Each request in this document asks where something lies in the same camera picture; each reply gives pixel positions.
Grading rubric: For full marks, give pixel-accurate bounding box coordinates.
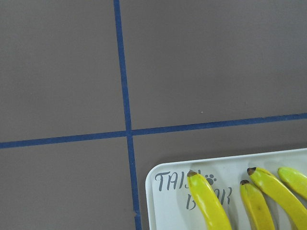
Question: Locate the yellow banana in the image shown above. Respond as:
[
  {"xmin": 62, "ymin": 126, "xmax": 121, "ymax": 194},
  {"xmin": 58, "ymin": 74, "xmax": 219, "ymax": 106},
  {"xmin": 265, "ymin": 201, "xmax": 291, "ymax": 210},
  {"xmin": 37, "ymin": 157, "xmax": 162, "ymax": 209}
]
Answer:
[
  {"xmin": 187, "ymin": 170, "xmax": 232, "ymax": 230},
  {"xmin": 277, "ymin": 167, "xmax": 307, "ymax": 200},
  {"xmin": 247, "ymin": 167, "xmax": 307, "ymax": 230},
  {"xmin": 239, "ymin": 180, "xmax": 275, "ymax": 230}
]

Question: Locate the white rectangular bear tray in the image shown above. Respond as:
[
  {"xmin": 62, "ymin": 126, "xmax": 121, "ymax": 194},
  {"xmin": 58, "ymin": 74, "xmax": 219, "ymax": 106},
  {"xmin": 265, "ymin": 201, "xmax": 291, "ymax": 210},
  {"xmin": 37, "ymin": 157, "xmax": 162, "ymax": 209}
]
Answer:
[{"xmin": 145, "ymin": 149, "xmax": 307, "ymax": 230}]

